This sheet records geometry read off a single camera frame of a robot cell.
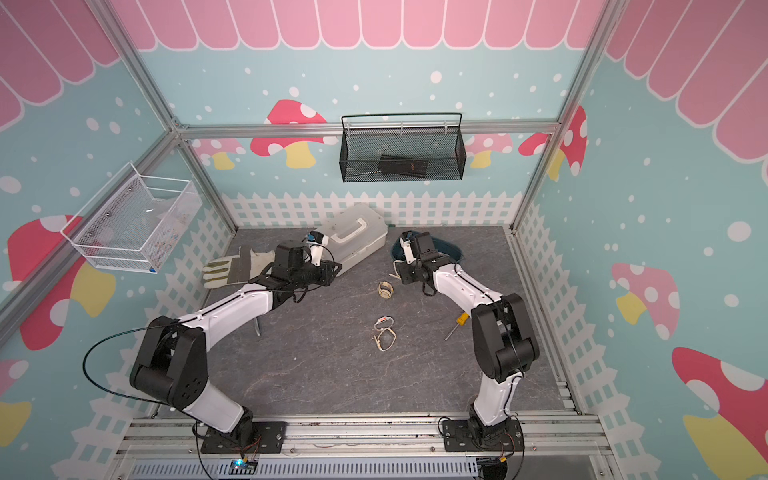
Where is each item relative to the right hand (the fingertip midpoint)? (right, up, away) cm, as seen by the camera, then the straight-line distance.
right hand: (408, 267), depth 95 cm
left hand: (-21, 0, -6) cm, 22 cm away
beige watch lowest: (-9, -22, -6) cm, 24 cm away
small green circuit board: (-42, -48, -22) cm, 68 cm away
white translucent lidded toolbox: (-18, +10, +7) cm, 22 cm away
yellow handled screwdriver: (+17, -17, -1) cm, 24 cm away
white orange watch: (-9, -17, -2) cm, 19 cm away
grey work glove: (-61, -1, +12) cm, 62 cm away
